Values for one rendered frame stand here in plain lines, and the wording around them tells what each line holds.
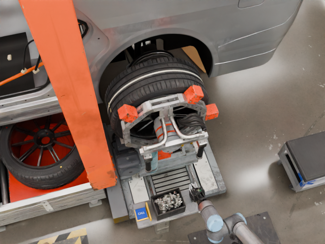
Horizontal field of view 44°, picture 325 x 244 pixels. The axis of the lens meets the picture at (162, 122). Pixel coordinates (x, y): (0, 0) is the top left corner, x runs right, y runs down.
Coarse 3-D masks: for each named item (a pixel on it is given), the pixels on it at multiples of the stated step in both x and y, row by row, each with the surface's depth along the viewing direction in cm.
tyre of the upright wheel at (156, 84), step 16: (144, 64) 239; (160, 64) 238; (176, 64) 242; (192, 64) 256; (128, 80) 239; (144, 80) 234; (160, 80) 233; (176, 80) 234; (192, 80) 243; (112, 96) 246; (128, 96) 234; (144, 96) 232; (112, 112) 245; (112, 128) 254
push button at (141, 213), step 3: (144, 207) 267; (135, 210) 265; (138, 210) 266; (141, 210) 266; (144, 210) 266; (138, 213) 264; (141, 213) 264; (144, 213) 264; (138, 216) 263; (141, 216) 263; (144, 216) 263; (147, 216) 263; (138, 219) 263
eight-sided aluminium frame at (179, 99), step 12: (168, 96) 234; (180, 96) 234; (144, 108) 231; (156, 108) 231; (192, 108) 243; (204, 108) 247; (204, 120) 261; (192, 132) 272; (132, 144) 261; (144, 144) 269
